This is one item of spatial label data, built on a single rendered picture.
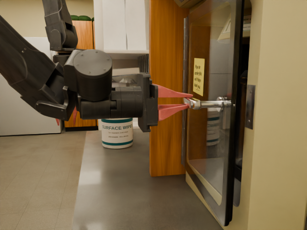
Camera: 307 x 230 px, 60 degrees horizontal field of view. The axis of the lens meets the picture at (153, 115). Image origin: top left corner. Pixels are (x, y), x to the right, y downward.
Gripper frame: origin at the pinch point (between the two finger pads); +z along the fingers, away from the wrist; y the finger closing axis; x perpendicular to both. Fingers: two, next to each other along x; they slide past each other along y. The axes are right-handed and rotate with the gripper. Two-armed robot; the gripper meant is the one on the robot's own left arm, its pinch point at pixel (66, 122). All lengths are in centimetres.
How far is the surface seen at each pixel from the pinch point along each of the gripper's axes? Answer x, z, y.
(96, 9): 70, -46, 10
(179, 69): -9.0, -16.2, 32.5
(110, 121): 21.1, 4.6, 14.2
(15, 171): 254, 112, -93
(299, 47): -46, -20, 40
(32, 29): 510, -87, -115
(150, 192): -18.9, 15.6, 22.3
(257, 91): -46, -13, 33
